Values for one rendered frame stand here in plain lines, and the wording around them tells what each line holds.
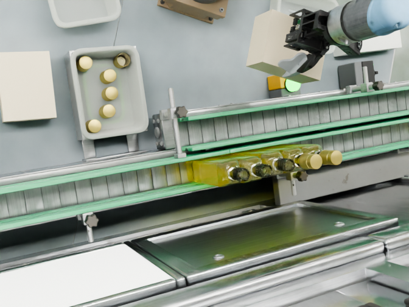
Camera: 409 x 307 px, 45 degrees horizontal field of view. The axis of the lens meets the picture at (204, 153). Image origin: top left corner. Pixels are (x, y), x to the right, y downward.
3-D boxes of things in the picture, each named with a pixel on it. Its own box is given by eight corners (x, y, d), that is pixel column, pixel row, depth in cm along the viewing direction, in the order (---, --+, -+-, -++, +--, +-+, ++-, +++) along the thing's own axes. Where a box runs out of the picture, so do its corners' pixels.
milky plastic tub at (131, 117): (76, 141, 130) (83, 141, 122) (63, 55, 128) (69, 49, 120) (140, 131, 137) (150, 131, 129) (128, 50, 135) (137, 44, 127)
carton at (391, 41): (331, 38, 163) (343, 34, 158) (386, 32, 173) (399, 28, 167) (333, 56, 164) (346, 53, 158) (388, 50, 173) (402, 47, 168)
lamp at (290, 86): (285, 92, 147) (290, 91, 144) (283, 77, 147) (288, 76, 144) (297, 91, 149) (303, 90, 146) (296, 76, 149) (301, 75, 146)
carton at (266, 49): (255, 16, 117) (272, 9, 110) (310, 36, 123) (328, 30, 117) (245, 66, 116) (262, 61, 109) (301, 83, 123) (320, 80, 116)
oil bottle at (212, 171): (187, 181, 129) (224, 188, 109) (184, 160, 128) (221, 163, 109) (207, 177, 131) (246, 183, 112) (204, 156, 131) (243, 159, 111)
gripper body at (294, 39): (287, 13, 105) (323, -2, 94) (320, 25, 109) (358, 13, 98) (281, 49, 105) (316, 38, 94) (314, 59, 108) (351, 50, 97)
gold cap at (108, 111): (97, 105, 130) (101, 104, 126) (111, 104, 131) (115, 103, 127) (99, 119, 130) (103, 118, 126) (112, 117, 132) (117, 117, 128)
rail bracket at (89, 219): (76, 237, 118) (87, 248, 106) (71, 209, 117) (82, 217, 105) (92, 234, 120) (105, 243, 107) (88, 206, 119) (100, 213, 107)
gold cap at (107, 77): (98, 71, 130) (102, 69, 126) (111, 70, 131) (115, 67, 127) (100, 84, 130) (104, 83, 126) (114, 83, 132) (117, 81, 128)
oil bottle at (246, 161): (207, 178, 131) (247, 184, 112) (204, 157, 131) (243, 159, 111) (226, 174, 134) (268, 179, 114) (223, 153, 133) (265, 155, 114)
